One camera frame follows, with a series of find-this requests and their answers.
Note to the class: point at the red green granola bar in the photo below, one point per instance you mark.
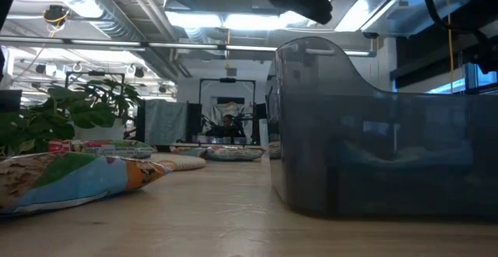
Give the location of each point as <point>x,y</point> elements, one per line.
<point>233,153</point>
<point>116,150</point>

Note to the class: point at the green orange granola bar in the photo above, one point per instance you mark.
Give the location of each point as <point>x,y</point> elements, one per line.
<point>78,183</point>

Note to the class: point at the person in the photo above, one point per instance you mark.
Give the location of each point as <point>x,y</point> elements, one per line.
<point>227,122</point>

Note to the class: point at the grey divider panel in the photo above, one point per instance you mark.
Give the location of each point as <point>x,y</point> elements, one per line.
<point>165,122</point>

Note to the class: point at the dark grey plastic bin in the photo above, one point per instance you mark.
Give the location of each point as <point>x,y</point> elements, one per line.
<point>389,152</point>

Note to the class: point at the white plant pot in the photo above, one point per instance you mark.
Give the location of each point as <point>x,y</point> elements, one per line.
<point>97,133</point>

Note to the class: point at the green artificial plant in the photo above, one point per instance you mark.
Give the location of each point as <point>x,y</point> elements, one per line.
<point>50,120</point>

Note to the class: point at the black monitor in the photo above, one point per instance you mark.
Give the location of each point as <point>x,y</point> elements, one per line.
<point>9,101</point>

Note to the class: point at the black station frame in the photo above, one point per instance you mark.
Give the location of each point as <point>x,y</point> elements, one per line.
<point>227,80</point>

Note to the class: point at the ceiling light rail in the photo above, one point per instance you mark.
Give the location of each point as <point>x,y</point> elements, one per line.
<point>183,45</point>

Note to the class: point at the silver air duct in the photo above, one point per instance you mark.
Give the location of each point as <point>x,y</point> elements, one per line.
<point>116,23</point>

